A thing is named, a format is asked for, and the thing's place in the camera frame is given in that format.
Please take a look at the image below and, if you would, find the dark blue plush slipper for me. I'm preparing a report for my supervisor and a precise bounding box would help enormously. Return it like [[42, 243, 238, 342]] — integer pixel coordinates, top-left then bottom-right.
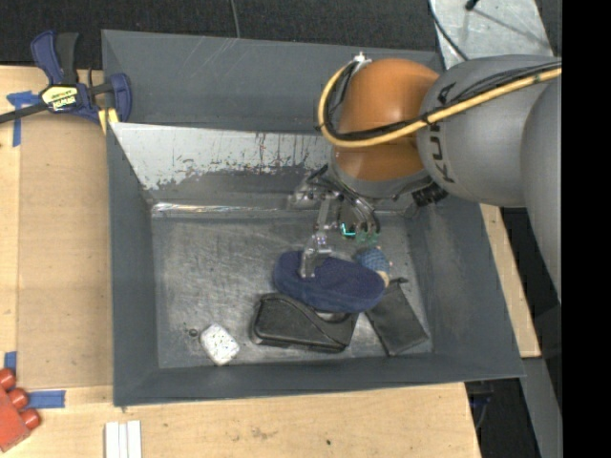
[[272, 249, 388, 315]]

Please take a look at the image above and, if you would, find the blue knit toy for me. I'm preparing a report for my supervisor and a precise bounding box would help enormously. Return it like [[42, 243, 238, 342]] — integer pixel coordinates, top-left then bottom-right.
[[352, 246, 393, 281]]

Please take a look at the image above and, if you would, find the black wedge-shaped case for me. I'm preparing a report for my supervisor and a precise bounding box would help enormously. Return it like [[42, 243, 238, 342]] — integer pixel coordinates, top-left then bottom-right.
[[249, 292, 360, 354]]

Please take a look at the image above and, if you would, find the grey metal bin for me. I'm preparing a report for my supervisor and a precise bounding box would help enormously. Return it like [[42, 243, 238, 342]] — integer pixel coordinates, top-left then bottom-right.
[[100, 29, 527, 407]]

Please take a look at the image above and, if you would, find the white speckled sponge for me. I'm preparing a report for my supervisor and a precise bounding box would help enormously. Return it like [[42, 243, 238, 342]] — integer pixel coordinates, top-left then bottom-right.
[[199, 323, 242, 367]]

